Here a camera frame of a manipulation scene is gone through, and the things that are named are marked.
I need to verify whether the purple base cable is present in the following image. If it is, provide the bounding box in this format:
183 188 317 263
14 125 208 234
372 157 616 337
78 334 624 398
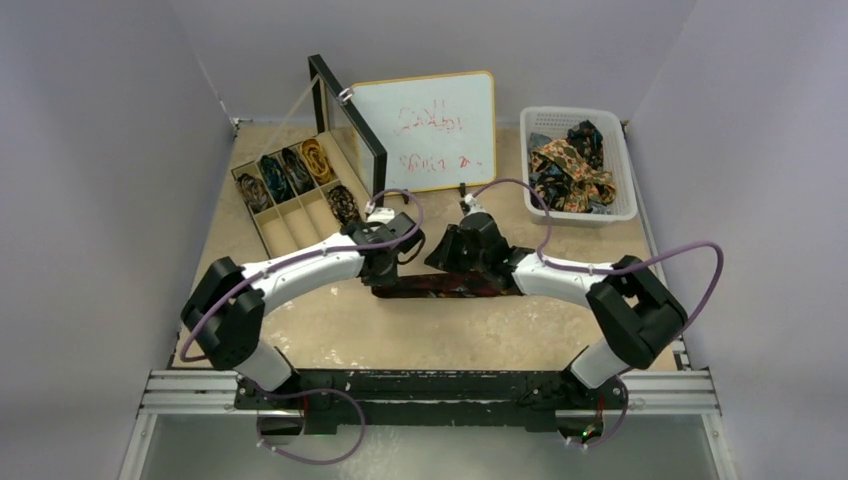
254 387 368 466

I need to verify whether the dark blue patterned tie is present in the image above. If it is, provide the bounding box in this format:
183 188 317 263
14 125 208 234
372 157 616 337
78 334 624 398
566 120 604 170

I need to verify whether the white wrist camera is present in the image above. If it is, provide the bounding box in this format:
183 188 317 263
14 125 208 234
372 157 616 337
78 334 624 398
460 193 486 216
364 204 396 226

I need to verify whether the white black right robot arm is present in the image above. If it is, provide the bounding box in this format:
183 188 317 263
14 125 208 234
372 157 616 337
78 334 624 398
424 213 688 407

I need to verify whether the rolled blue tie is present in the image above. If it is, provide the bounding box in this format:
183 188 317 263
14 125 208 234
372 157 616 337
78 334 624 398
259 155 295 204

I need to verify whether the dark red patterned tie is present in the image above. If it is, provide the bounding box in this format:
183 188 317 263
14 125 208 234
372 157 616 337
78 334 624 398
371 272 522 299

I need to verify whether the rolled grey tie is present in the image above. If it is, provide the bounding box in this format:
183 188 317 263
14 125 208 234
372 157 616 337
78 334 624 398
281 148 315 195

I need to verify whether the orange floral tie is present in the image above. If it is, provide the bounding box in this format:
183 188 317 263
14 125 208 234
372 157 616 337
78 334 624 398
528 139 618 213

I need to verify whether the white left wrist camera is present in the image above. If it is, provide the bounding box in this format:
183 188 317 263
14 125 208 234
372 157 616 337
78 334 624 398
364 204 396 226

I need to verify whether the rolled yellow tie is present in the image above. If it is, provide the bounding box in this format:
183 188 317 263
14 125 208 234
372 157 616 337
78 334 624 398
300 138 334 185

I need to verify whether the beige compartment tie box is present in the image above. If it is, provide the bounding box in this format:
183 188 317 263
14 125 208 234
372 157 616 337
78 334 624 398
231 127 371 257

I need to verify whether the black tie box lid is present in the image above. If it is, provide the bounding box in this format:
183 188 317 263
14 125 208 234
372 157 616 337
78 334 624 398
307 54 388 205

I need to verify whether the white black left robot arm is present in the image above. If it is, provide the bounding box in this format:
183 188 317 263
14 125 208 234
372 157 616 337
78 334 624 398
180 213 426 409

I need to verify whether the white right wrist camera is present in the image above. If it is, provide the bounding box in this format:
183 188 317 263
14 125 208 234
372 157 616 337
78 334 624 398
460 193 486 216

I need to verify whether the white plastic basket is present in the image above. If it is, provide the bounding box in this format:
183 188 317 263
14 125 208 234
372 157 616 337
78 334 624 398
520 106 638 227

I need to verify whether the yellow framed whiteboard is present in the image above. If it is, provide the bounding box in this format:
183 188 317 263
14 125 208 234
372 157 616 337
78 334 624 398
352 71 497 193

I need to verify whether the rolled brown striped tie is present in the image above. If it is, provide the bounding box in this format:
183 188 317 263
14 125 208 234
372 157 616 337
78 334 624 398
236 173 273 214

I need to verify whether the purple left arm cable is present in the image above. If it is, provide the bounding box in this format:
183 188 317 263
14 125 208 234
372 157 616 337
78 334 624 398
178 188 427 364

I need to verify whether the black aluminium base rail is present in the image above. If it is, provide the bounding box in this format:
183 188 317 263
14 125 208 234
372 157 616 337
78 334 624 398
139 367 722 439

